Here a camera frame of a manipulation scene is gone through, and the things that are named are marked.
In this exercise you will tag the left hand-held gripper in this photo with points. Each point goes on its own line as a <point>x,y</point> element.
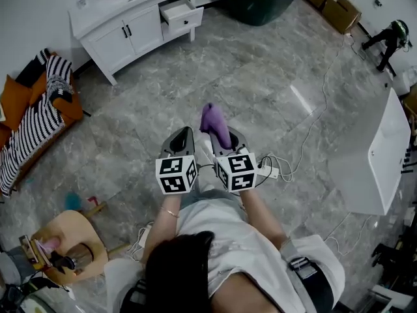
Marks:
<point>172,174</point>

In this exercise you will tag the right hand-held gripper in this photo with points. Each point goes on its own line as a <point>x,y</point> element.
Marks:
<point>239,173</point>

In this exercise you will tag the purple cloth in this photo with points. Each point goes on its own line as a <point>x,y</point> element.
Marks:
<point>213,119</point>

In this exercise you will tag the white drawer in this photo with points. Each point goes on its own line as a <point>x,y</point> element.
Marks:
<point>177,11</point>

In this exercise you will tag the person's left forearm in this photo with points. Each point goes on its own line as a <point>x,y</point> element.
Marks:
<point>164,227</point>

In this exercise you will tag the person's right forearm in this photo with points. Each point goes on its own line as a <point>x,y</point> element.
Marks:
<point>260,217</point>

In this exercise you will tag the white power strip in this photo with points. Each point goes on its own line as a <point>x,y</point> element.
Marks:
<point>270,173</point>
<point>143,238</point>

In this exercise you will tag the person's white shirt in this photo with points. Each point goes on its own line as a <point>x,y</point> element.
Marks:
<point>234,240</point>

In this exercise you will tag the small red plastic piece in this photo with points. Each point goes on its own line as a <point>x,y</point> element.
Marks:
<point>92,201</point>

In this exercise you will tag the orange sofa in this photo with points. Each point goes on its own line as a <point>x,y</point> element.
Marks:
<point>70,109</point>

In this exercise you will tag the white vanity cabinet with sink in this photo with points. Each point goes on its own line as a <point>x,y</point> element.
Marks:
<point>107,46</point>

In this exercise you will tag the round wooden stool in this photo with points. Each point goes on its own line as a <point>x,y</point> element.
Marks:
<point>81,230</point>

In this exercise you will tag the green and white bathtub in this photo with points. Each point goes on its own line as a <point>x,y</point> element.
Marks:
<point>254,5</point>

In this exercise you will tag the white rectangular bathtub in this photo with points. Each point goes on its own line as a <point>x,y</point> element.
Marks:
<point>387,148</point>

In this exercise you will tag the orange cushion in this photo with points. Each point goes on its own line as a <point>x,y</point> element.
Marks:
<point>14,103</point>

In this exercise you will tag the yellow book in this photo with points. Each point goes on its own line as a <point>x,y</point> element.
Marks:
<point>31,253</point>

